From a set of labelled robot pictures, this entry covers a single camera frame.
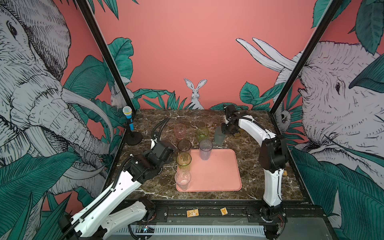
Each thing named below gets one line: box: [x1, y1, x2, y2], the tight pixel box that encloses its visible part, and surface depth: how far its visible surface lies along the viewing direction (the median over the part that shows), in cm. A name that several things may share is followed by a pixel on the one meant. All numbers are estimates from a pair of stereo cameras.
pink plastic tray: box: [176, 149, 242, 192], surface depth 92 cm
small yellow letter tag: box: [220, 207, 228, 216], surface depth 76 cm
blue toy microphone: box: [122, 105, 135, 131], surface depth 90 cm
